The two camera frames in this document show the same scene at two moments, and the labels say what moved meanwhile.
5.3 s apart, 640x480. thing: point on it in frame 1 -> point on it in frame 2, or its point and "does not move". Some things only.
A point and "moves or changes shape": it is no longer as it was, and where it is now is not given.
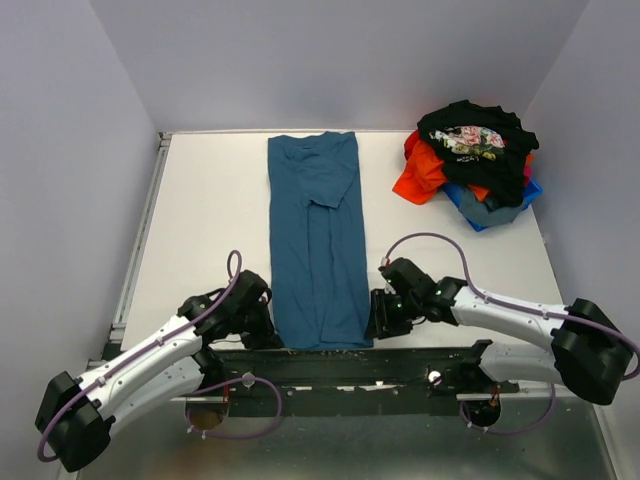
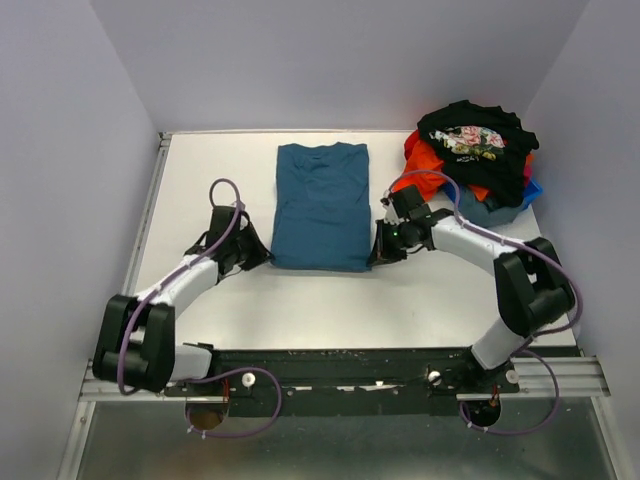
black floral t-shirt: [481, 146] does not move
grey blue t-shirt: [477, 210] does not move
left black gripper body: [255, 326] -> [249, 252]
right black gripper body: [397, 310] -> [393, 241]
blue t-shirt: [319, 263] moves or changes shape
